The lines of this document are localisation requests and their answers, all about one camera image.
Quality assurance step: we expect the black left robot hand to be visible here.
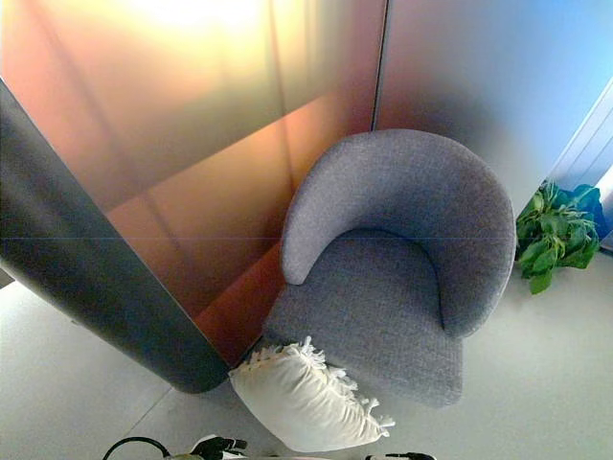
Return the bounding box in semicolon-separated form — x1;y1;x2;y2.
190;433;248;460

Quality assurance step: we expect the white tasselled pillow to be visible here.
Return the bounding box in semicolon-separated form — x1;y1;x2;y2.
228;336;397;453

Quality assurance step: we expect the grey fabric tub armchair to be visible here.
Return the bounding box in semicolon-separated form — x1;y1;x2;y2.
261;128;518;410

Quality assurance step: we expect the dark grey curved panel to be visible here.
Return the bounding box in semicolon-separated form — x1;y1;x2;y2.
0;79;232;396

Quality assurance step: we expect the green leafy potted plant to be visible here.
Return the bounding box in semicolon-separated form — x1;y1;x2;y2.
514;180;602;296

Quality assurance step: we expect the white slatted window blind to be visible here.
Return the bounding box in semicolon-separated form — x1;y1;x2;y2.
543;88;613;194

